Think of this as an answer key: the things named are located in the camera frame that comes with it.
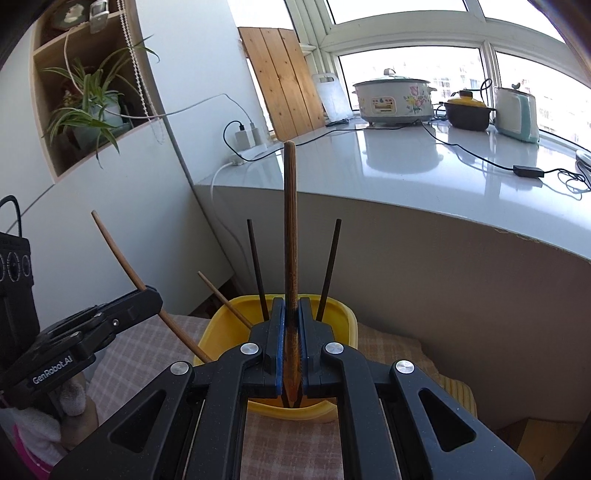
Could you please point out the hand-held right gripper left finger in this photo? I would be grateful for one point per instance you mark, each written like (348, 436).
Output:
(278, 360)

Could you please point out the floral white slow cooker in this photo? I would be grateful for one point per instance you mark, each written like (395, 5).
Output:
(392, 101)

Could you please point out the dark brown wooden chopstick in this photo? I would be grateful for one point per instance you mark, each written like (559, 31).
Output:
(291, 207)

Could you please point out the white power plug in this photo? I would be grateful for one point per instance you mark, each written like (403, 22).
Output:
(233, 161)

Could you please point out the person's left hand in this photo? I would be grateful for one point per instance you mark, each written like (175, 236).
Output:
(81, 424)

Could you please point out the potted spider plant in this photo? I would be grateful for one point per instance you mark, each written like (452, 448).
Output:
(92, 110)

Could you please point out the black power adapter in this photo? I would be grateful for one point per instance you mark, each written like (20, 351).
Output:
(529, 171)

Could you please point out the pink plaid cloth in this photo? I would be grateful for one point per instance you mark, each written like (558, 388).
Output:
(286, 443)

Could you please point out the small silver white bottle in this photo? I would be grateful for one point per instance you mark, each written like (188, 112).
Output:
(99, 16)

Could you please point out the white stone windowsill counter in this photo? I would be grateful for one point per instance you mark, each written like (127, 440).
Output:
(392, 170)

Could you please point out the light wooden chopstick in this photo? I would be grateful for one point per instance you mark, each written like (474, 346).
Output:
(117, 254)
(224, 300)

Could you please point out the wooden plank board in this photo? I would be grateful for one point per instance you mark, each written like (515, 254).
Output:
(281, 78)

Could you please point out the dark pot with yellow lid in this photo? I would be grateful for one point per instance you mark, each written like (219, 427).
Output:
(468, 115)

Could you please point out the black chopstick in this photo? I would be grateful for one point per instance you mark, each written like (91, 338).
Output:
(328, 267)
(257, 267)

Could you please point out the wooden wall shelf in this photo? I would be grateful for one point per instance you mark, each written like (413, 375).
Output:
(44, 92)

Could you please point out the white cutting board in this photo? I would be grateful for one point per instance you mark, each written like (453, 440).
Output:
(333, 97)

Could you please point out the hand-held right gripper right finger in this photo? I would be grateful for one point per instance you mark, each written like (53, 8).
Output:
(303, 350)

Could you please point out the white window frame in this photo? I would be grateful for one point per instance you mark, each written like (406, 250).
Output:
(406, 41)

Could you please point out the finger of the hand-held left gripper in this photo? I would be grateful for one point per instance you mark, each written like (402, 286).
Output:
(129, 304)
(51, 369)

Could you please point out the mint electric kettle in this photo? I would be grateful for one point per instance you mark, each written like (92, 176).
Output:
(517, 115)

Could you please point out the yellow plastic container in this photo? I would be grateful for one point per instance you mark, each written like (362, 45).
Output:
(219, 337)

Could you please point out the dark green shelf ornament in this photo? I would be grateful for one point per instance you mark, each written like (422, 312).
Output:
(69, 14)

